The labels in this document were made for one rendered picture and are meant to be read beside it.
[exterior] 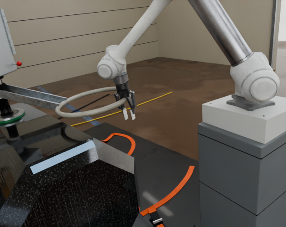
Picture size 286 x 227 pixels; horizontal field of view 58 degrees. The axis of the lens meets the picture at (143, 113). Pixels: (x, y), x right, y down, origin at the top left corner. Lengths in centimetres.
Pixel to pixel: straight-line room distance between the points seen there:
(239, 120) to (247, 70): 30
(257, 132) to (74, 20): 611
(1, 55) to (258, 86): 149
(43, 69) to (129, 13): 282
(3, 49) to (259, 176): 165
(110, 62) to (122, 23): 635
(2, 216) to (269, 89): 126
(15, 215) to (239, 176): 109
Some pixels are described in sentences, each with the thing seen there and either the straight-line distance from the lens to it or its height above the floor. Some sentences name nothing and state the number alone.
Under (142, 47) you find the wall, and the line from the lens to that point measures 798.
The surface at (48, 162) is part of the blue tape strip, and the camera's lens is 131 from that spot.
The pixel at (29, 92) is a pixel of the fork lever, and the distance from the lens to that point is 191.
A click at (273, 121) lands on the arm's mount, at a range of 134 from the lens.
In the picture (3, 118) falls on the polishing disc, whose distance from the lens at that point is 194.
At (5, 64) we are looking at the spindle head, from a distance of 189.
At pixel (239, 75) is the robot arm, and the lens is 120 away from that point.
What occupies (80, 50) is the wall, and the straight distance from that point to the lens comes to 704.
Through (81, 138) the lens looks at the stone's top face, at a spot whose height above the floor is 85.
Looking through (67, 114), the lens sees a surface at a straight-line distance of 150.
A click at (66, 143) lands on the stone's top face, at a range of 139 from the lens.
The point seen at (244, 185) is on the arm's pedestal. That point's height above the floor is 55.
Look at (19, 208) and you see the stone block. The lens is 133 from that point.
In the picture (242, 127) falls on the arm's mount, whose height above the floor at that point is 85.
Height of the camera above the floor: 144
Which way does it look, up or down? 22 degrees down
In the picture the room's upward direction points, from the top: 7 degrees counter-clockwise
